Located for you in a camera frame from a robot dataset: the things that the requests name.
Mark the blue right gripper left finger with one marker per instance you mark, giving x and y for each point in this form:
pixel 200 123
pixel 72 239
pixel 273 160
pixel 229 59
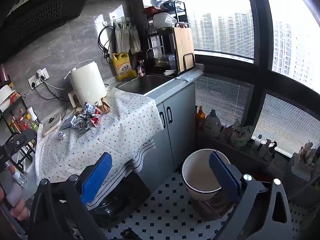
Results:
pixel 93 177

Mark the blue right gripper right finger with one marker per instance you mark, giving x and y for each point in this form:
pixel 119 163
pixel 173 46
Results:
pixel 228 177

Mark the aluminium foil ball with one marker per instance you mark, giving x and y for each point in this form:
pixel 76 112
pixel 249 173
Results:
pixel 62 135

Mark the grey printed cardboard box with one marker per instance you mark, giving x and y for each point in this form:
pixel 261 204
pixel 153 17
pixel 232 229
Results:
pixel 68 123

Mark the silver snack wrapper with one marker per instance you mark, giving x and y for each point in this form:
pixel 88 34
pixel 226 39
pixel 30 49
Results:
pixel 81 124

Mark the red wrapper piece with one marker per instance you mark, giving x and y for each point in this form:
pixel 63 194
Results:
pixel 94 121

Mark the white printed wrapper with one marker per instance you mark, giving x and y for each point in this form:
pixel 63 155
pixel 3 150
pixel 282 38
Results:
pixel 89 108

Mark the brown paper bag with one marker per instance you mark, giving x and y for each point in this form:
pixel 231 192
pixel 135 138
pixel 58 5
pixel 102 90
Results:
pixel 103 106

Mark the white round trash bin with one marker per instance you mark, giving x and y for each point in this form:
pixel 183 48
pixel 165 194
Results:
pixel 198 177

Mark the cream kitchen scale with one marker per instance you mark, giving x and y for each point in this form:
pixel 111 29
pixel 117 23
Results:
pixel 51 124

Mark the person's left hand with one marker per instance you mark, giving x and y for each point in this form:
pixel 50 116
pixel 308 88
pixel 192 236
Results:
pixel 18 208

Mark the black spice rack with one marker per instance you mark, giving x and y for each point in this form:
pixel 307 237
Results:
pixel 17 120

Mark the brown cardboard box on floor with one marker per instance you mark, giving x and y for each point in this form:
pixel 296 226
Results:
pixel 214 208

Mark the white pump bottle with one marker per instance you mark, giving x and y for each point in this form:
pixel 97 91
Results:
pixel 264 148

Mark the green white detergent refill pouch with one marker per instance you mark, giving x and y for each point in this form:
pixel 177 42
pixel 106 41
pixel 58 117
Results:
pixel 241 135

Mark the black pump bottle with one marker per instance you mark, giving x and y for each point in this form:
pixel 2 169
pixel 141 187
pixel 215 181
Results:
pixel 270 153

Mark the white laundry detergent bottle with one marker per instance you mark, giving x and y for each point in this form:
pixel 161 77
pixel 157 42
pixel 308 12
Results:
pixel 212 125

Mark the floral white tablecloth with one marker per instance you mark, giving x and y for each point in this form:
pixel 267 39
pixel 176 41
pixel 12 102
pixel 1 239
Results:
pixel 126 133

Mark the orange bottle on sill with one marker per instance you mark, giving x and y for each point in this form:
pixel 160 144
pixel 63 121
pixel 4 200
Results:
pixel 200 119

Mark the white utensil holder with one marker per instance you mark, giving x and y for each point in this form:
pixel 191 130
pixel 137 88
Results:
pixel 304 166

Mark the cream air fryer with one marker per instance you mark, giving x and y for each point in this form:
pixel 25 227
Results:
pixel 87 83

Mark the grey base cabinet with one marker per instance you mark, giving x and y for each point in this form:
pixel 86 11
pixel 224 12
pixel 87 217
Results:
pixel 175 142

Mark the stainless steel sink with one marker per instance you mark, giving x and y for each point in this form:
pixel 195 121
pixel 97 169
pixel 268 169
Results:
pixel 142 85

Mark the yellow dish soap bottle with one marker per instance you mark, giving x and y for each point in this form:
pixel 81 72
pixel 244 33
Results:
pixel 122 65

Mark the small pink bottle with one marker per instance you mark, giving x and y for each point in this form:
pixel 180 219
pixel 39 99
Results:
pixel 140 69

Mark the black range hood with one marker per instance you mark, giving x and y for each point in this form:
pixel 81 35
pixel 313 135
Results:
pixel 34 18

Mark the wooden cutting board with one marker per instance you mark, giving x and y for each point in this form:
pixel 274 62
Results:
pixel 184 49

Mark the black dish rack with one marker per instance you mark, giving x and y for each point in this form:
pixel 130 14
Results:
pixel 161 52

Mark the white wall power socket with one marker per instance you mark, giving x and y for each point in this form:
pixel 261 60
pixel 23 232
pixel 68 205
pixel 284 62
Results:
pixel 38 78

